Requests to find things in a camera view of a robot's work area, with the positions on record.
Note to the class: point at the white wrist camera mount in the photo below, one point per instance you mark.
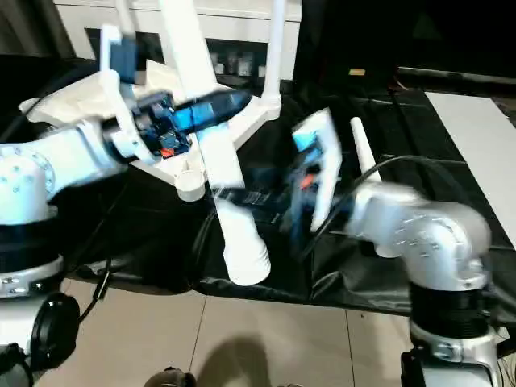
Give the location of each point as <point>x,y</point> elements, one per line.
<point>117,101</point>
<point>328,161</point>

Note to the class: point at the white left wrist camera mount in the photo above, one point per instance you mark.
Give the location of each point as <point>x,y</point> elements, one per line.
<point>117,101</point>

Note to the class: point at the white plastic table leg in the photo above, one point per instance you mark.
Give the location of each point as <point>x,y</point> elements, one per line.
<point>126,16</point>
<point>276,52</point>
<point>364,149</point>
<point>189,52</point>

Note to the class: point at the grey curtain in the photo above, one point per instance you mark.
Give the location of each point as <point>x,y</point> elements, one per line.
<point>28,28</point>

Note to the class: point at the flat white board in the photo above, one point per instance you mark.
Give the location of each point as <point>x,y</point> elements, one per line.
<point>483,153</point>

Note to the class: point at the black work mat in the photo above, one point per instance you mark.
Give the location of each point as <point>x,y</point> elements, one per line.
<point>403,133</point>

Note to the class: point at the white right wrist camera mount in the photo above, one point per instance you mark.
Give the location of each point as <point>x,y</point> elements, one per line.
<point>328,161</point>

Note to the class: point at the small tan box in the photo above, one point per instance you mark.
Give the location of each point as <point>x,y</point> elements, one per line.
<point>357,72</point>

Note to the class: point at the white plastic table top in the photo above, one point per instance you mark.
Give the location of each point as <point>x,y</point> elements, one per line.
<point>250,117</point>

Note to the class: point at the white cabinet with openings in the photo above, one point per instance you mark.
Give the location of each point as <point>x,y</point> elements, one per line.
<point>242,20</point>

